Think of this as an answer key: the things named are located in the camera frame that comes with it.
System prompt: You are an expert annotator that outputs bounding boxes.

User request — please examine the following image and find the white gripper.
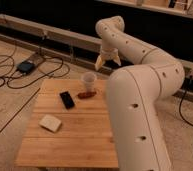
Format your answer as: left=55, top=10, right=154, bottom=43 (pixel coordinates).
left=95, top=48, right=121, bottom=70

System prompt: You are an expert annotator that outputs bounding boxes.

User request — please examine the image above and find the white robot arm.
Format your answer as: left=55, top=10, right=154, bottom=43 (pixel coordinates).
left=95, top=16, right=185, bottom=171

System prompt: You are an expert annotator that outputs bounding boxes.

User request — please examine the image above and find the white ceramic bowl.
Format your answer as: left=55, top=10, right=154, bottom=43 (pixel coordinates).
left=39, top=115, right=62, bottom=132

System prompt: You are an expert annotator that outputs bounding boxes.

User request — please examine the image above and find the translucent plastic cup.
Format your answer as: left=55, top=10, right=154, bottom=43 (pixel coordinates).
left=81, top=72, right=97, bottom=92

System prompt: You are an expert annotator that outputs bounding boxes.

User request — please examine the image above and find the brown sausage-shaped object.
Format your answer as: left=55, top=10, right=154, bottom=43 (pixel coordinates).
left=78, top=92, right=96, bottom=99

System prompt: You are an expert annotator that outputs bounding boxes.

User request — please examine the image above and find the black smartphone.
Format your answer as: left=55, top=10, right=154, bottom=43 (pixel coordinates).
left=60, top=91, right=75, bottom=109

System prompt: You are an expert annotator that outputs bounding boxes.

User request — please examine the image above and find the wooden table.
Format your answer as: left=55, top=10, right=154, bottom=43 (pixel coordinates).
left=16, top=79, right=118, bottom=168

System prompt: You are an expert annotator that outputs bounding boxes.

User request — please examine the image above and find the blue power adapter box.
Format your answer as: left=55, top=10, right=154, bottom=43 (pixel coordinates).
left=17, top=61, right=35, bottom=74

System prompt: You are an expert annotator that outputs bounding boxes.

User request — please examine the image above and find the black cable right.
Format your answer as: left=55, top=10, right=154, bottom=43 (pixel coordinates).
left=178, top=74, right=193, bottom=164

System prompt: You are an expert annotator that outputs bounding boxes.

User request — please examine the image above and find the black floor cable left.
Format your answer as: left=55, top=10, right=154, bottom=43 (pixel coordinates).
left=0, top=44, right=71, bottom=90

